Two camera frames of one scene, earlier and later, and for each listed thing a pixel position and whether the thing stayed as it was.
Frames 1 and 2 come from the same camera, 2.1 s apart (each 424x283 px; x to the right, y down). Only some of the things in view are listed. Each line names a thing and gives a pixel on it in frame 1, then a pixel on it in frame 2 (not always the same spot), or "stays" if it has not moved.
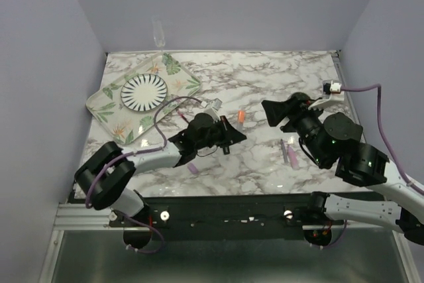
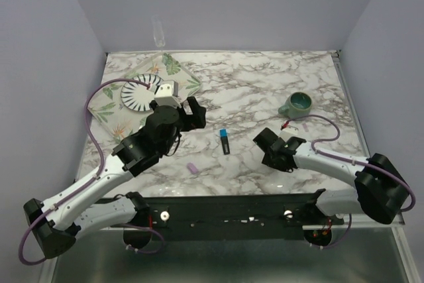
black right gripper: [295, 107] → [267, 160]
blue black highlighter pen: [226, 150] stays
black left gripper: [230, 135] → [197, 120]
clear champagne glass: [158, 32] stays
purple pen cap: [193, 168] stays
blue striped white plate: [144, 92] stays
